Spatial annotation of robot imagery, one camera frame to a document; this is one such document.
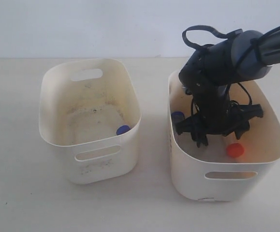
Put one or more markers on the orange-capped tube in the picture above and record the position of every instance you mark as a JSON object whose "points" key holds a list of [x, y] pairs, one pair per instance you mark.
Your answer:
{"points": [[233, 147]]}

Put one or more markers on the cream plastic bin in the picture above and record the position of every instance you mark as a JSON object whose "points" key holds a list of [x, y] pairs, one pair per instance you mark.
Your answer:
{"points": [[207, 173], [82, 104]]}

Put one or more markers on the blue-capped tube at wall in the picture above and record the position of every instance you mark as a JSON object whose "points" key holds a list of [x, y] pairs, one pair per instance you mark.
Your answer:
{"points": [[177, 117]]}

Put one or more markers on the blue-capped tube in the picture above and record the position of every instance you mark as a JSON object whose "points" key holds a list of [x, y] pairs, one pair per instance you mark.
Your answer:
{"points": [[122, 129], [177, 117]]}

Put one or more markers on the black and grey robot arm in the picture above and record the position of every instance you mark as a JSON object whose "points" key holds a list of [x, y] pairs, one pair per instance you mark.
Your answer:
{"points": [[218, 62]]}

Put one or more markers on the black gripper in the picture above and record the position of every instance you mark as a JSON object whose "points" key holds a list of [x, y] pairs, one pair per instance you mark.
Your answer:
{"points": [[217, 114]]}

